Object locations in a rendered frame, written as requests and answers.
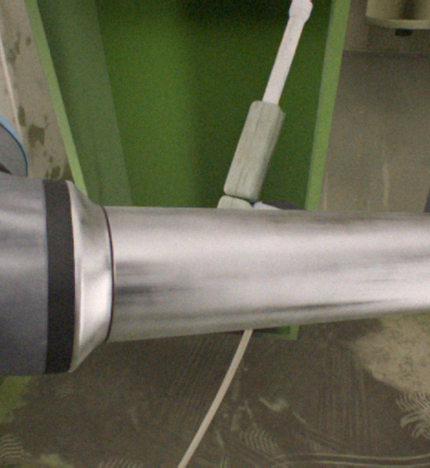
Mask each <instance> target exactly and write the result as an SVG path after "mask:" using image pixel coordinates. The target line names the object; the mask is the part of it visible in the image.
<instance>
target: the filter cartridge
mask: <svg viewBox="0 0 430 468"><path fill-rule="evenodd" d="M364 23H366V24H368V25H371V26H373V27H388V28H400V29H396V30H395V32H394V35H396V36H402V38H401V45H400V49H399V51H402V49H403V40H404V37H405V36H407V37H409V36H411V35H412V30H410V29H430V0H368V4H367V11H366V15H365V19H364Z"/></svg>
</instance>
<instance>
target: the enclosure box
mask: <svg viewBox="0 0 430 468"><path fill-rule="evenodd" d="M24 1H25V5H26V8H27V14H28V18H29V21H30V25H31V27H32V31H33V34H34V39H35V41H36V45H37V48H38V54H39V57H40V60H41V65H42V68H43V70H44V74H45V77H46V81H47V84H48V90H49V94H50V97H51V100H52V103H53V108H54V111H55V114H56V117H57V121H58V124H59V130H60V134H61V137H62V141H63V144H64V148H65V151H67V153H66V154H67V155H68V158H69V160H70V167H71V171H72V173H73V177H74V181H75V185H76V187H77V188H78V189H79V190H80V191H81V192H82V193H83V194H84V195H85V196H86V197H87V198H88V199H89V200H90V201H91V202H92V203H93V204H96V205H99V206H105V207H200V208H218V206H219V203H220V200H221V197H223V196H227V195H226V193H225V191H224V186H225V182H226V179H227V176H228V173H229V171H230V168H231V165H232V162H233V159H234V156H235V154H236V150H237V147H238V144H239V141H240V139H241V136H242V130H243V127H244V124H245V121H246V118H247V114H249V111H250V109H251V106H252V104H253V103H254V102H255V101H263V95H264V94H265V92H266V89H267V86H268V83H269V80H270V77H271V74H272V71H273V68H274V64H275V61H276V57H277V54H278V51H279V48H280V46H281V43H282V39H283V36H284V35H285V31H286V28H287V25H288V22H289V19H290V15H289V11H290V8H291V5H292V3H293V0H24ZM309 1H310V2H311V3H312V8H311V12H310V15H309V18H308V20H307V21H306V22H305V24H304V26H303V29H301V32H300V36H299V39H298V41H297V44H296V50H295V53H294V56H293V59H292V62H291V65H290V68H289V71H288V73H287V76H286V80H285V85H284V88H283V91H282V94H280V97H279V101H278V103H277V105H278V106H279V108H281V110H282V111H283V112H286V115H285V120H284V123H283V126H282V129H281V132H280V136H278V139H277V142H276V145H275V148H274V153H273V156H272V159H271V162H270V164H269V169H268V172H267V175H266V178H265V180H264V184H263V189H261V192H260V195H259V197H258V202H268V201H285V202H289V203H292V204H295V205H297V206H298V207H301V208H304V209H306V210H317V208H318V202H319V196H320V189H321V184H322V177H323V172H324V166H325V159H326V153H327V147H328V142H329V136H330V129H331V124H332V118H333V111H334V105H335V99H336V94H337V86H338V81H339V70H340V63H341V58H342V51H343V46H344V40H345V34H346V27H347V22H348V16H349V4H350V0H309Z"/></svg>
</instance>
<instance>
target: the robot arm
mask: <svg viewBox="0 0 430 468"><path fill-rule="evenodd" d="M23 146H24V145H22V144H21V142H20V140H19V137H18V135H17V133H16V131H15V130H14V128H13V127H12V126H11V125H10V123H9V122H8V121H7V120H6V119H5V118H4V116H2V115H1V114H0V375H1V376H31V377H34V375H36V376H43V375H51V374H60V373H69V372H73V371H74V370H75V368H76V366H77V365H78V364H80V363H81V362H82V361H83V360H84V359H85V358H86V356H87V355H88V354H89V353H90V352H91V351H92V350H93V349H94V348H95V347H96V346H97V345H98V344H101V343H105V342H115V341H125V340H135V339H147V338H158V337H167V336H178V335H198V334H208V333H219V332H230V331H241V330H251V329H261V328H272V327H283V326H292V324H313V323H324V322H334V321H344V320H355V319H366V318H375V317H386V316H396V315H397V314H416V313H427V312H430V189H429V192H428V197H427V200H426V203H425V210H424V213H392V212H391V211H345V210H306V209H304V208H301V207H298V206H297V205H295V204H292V203H289V202H285V201H268V202H257V203H254V206H253V209H249V208H200V207H105V206H99V205H96V204H93V203H92V202H91V201H90V200H89V199H88V198H87V197H86V196H85V195H84V194H83V193H82V192H81V191H80V190H79V189H78V188H77V187H76V186H75V185H74V184H73V183H72V182H71V181H64V180H41V179H33V178H28V172H29V162H28V156H27V151H26V149H25V147H23Z"/></svg>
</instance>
